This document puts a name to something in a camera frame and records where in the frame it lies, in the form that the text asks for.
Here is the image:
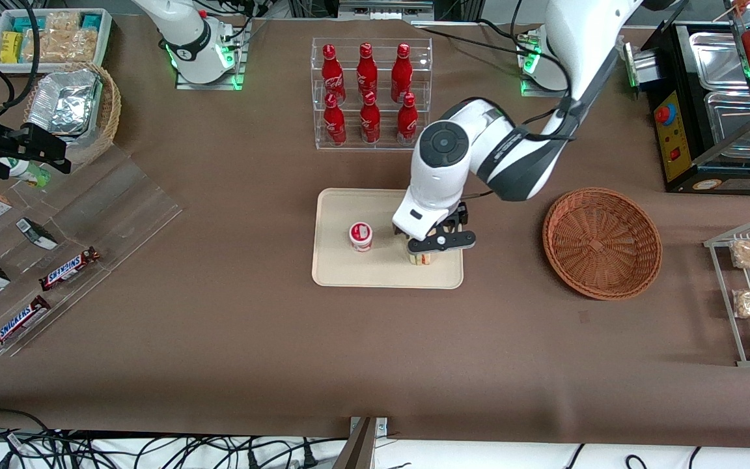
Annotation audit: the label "beige plastic tray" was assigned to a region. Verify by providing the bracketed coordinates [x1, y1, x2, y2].
[311, 188, 464, 290]

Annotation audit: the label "red cola bottle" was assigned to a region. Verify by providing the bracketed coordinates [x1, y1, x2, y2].
[322, 44, 346, 105]
[323, 92, 347, 146]
[391, 43, 413, 103]
[357, 42, 379, 98]
[396, 92, 419, 145]
[359, 91, 381, 144]

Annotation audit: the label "aluminium arm base plate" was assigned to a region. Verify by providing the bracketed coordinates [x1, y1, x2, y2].
[175, 20, 247, 91]
[521, 73, 574, 99]

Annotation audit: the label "brown wicker basket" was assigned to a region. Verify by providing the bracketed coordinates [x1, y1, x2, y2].
[542, 187, 663, 301]

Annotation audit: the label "grey metal camera post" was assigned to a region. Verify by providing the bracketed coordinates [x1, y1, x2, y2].
[333, 417, 389, 469]

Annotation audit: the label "silver foil container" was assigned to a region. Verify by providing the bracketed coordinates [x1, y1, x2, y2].
[27, 68, 104, 137]

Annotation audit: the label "green white small bottle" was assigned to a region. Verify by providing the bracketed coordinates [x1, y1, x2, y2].
[0, 156, 51, 188]

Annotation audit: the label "black hot food case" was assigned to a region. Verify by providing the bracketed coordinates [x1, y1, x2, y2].
[624, 0, 750, 196]

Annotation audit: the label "grey metal wire rack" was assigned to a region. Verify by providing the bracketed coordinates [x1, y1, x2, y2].
[704, 217, 750, 367]

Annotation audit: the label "brown table cover sheet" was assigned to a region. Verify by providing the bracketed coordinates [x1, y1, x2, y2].
[0, 13, 750, 450]

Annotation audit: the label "black floor cable tangle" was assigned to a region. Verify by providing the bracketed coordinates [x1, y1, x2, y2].
[0, 409, 350, 469]

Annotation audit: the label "cracker bags in bin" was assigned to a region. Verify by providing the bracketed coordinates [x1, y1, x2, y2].
[22, 12, 100, 64]

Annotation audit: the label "brown Snickers bar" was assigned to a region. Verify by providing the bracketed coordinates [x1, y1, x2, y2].
[39, 246, 102, 291]
[0, 295, 51, 352]

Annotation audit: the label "clear acrylic display shelf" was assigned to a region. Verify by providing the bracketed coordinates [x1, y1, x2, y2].
[0, 147, 184, 358]

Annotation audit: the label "red white yogurt cup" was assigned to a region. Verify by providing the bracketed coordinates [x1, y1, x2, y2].
[349, 222, 374, 253]

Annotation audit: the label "yellow snack packet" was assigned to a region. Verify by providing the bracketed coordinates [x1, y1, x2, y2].
[1, 31, 23, 64]

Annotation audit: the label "clear acrylic bottle rack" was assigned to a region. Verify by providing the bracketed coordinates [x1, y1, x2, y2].
[311, 37, 433, 152]

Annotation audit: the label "tan wicker basket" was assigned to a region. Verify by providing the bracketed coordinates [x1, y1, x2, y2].
[23, 62, 122, 167]

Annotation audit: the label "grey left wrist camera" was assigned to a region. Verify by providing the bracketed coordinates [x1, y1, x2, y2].
[406, 231, 477, 255]

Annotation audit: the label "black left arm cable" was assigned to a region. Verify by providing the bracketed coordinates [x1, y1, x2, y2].
[510, 0, 579, 141]

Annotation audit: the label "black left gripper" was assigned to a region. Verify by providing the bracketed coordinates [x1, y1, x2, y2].
[440, 202, 470, 235]

